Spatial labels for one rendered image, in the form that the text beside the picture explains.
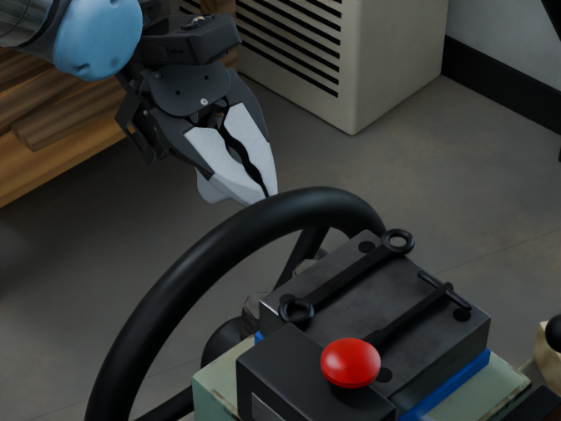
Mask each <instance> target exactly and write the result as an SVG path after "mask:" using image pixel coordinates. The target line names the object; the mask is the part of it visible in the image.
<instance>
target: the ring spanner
mask: <svg viewBox="0 0 561 421"><path fill-rule="evenodd" d="M393 237H401V238H403V239H404V240H406V242H407V243H406V245H404V246H393V245H392V244H391V243H390V242H389V241H390V239H391V238H393ZM414 246H415V239H414V237H413V235H412V234H411V233H410V232H408V231H405V230H403V229H391V230H389V231H386V232H385V233H384V234H383V235H382V238H381V245H379V246H378V247H377V248H375V249H374V250H372V251H370V252H369V253H367V254H366V255H365V256H364V257H362V258H361V259H359V260H358V261H356V262H354V263H353V264H351V265H350V266H349V267H348V268H346V269H345V270H343V271H341V272H340V273H338V274H337V275H335V276H334V277H333V278H332V279H330V280H329V281H327V282H325V283H324V284H322V285H321V286H319V287H318V288H317V289H315V290H314V291H313V292H311V293H309V294H308V295H306V296H305V297H303V298H299V297H292V298H289V299H286V300H284V301H283V302H282V303H281V304H280V305H279V307H278V316H279V319H280V320H281V321H283V323H288V322H291V323H293V324H294V325H295V326H297V327H300V326H303V325H306V324H307V323H309V322H310V321H311V320H312V318H313V317H314V311H315V310H314V309H315V308H317V307H319V306H320V305H321V304H322V303H324V302H325V301H327V300H328V299H330V298H331V297H333V296H334V295H336V294H337V293H338V292H340V291H341V290H343V289H344V288H345V287H347V286H349V285H350V284H352V283H353V282H354V281H355V280H357V279H358V278H360V277H361V276H363V275H364V274H366V273H367V272H369V271H370V270H371V269H373V268H374V267H375V266H377V265H379V264H380V263H382V262H383V261H385V260H386V259H387V258H388V257H390V256H392V254H393V255H404V254H407V253H408V252H410V251H412V249H413V248H414ZM290 307H302V308H303V309H304V310H305V314H304V315H303V316H302V317H291V316H289V315H288V314H287V310H288V309H289V308H290Z"/></svg>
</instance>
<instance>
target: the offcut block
mask: <svg viewBox="0 0 561 421"><path fill-rule="evenodd" d="M547 323H548V321H546V322H541V323H539V327H538V334H537V338H536V343H535V346H534V350H533V358H534V360H535V362H536V363H537V365H538V368H539V370H540V372H541V373H542V375H543V377H544V379H545V381H546V383H547V385H548V386H549V388H550V389H551V390H552V391H554V392H555V393H556V394H557V395H559V396H560V397H561V353H558V352H556V351H554V350H553V349H552V348H551V347H550V346H549V345H548V344H547V342H546V339H545V335H544V331H545V327H546V325H547Z"/></svg>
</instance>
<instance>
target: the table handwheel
mask: <svg viewBox="0 0 561 421"><path fill-rule="evenodd" d="M330 227H332V228H335V229H337V230H339V231H342V232H343V233H344V234H345V235H347V237H348V238H349V239H351V238H353V237H354V236H356V235H358V234H359V233H361V232H362V231H364V230H369V231H370V232H372V233H373V234H375V235H376V236H378V237H379V238H382V235H383V234H384V233H385V232H386V231H387V229H386V227H385V225H384V223H383V221H382V219H381V217H380V216H379V215H378V214H377V213H376V211H375V210H374V209H373V208H372V207H371V206H370V205H369V204H368V203H367V202H366V201H364V200H363V199H362V198H360V197H359V196H357V195H355V194H353V193H351V192H349V191H347V190H342V189H338V188H333V187H327V186H309V187H302V188H298V189H294V190H288V191H284V192H281V193H278V194H276V195H272V196H269V197H267V198H265V199H263V200H259V201H257V202H256V203H254V204H252V205H249V206H247V207H246V208H244V209H243V210H240V211H238V212H237V213H235V214H234V215H232V216H231V217H229V218H227V219H226V220H225V221H223V222H221V223H220V224H219V225H217V226H216V227H215V228H213V229H212V230H211V231H209V232H208V233H206V234H205V235H204V236H203V237H201V238H200V239H199V240H198V241H197V242H196V243H195V244H194V245H192V246H191V247H190V248H189V249H188V250H187V251H186V252H185V253H184V254H183V255H182V256H180V257H179V258H178V259H177V260H176V261H175V262H174V263H173V264H172V265H171V266H170V267H169V269H168V270H167V271H166V272H165V273H164V274H163V275H162V276H161V277H160V278H159V280H158V281H157V282H156V283H155V284H154V285H153V286H152V287H151V288H150V289H149V291H148V292H147V293H146V295H145V296H144V297H143V299H142V300H141V301H140V303H139V304H138V306H137V307H136V308H135V309H134V311H133V312H132V313H131V315H130V316H129V318H128V320H127V321H126V323H125V324H124V326H123V327H122V329H121V330H120V332H119V334H118V336H117V337H116V338H115V340H114V343H113V344H112V346H111V348H110V349H109V352H108V354H107V356H106V358H105V359H104V362H103V364H102V366H101V368H100V370H99V373H98V376H97V377H96V380H95V382H94V385H93V388H92V392H91V394H90V397H89V400H88V405H87V408H86V412H85V416H84V421H128V419H129V414H130V411H131V408H132V406H133V403H134V400H135V398H136V395H137V392H138V391H139V388H140V385H141V383H142V382H143V380H144V377H145V375H146V373H147V372H148V370H149V368H150V366H151V364H152V362H153V361H154V359H155V357H156V356H157V354H158V352H159V350H160V349H161V348H162V347H163V345H164V343H165V342H166V340H167V339H168V337H169V335H170V334H171V333H172V332H173V331H174V329H175V328H176V327H177V325H178V324H179V322H180V321H181V320H182V319H183V317H184V316H185V315H186V313H187V312H188V311H189V310H190V309H191V308H192V306H193V305H194V304H195V303H196V302H197V301H198V300H199V299H200V298H201V297H202V296H203V295H204V294H205V293H206V292H207V291H208V290H209V289H210V288H211V287H212V286H213V285H214V284H215V283H216V282H217V281H218V280H219V279H220V278H221V277H222V276H223V275H225V274H226V273H227V272H228V271H229V270H231V269H232V268H233V267H234V266H236V265H237V264H239V263H240V262H241V261H243V260H244V259H245V258H246V257H248V256H249V255H251V254H252V253H254V252H255V251H257V250H259V249H260V248H261V247H263V246H265V245H267V244H269V243H271V242H272V241H274V240H276V239H278V238H281V237H282V236H285V235H288V234H290V233H292V232H294V231H299V230H302V231H301V234H300V236H299V238H298V240H297V242H296V244H295V246H294V248H293V251H292V253H291V255H290V257H289V259H288V261H287V263H286V266H285V268H284V270H283V272H282V273H281V275H280V277H279V279H278V281H277V283H276V284H275V287H274V288H273V290H272V292H273V291H274V290H275V289H277V288H278V287H280V286H282V285H283V284H285V283H286V282H288V281H289V280H290V279H292V273H293V270H295V268H296V265H297V264H299V263H300V262H302V261H304V260H305V259H314V257H315V256H316V253H317V252H318V250H319V248H320V246H321V243H322V242H323V240H324V239H325V237H326V234H327V232H328V231H329V229H330ZM240 322H241V316H239V317H234V318H231V319H230V320H229V321H227V322H225V323H223V324H222V325H221V326H220V327H218V328H217V329H216V330H215V332H214V333H213V334H212V335H211V337H210V338H209V340H208V342H207V343H206V344H205V348H204V350H203V353H202V358H201V364H200V369H202V368H204V367H205V366H207V365H208V364H210V363H211V362H213V361H214V360H215V359H216V358H218V357H220V356H221V355H223V354H224V353H226V352H227V351H229V350H230V349H231V348H233V347H234V346H236V345H237V344H239V341H240ZM193 411H194V400H193V389H192V385H190V386H189V387H187V388H186V389H184V390H183V391H181V392H180V393H178V394H176V395H175V396H173V397H172V398H171V399H169V400H167V401H166V402H164V403H162V404H160V406H158V407H156V408H154V409H152V410H150V411H149V412H147V413H146V414H144V415H142V416H141V417H139V418H137V419H135V420H134V421H177V420H179V419H181V418H183V417H184V416H186V415H187V414H189V413H192V412H193Z"/></svg>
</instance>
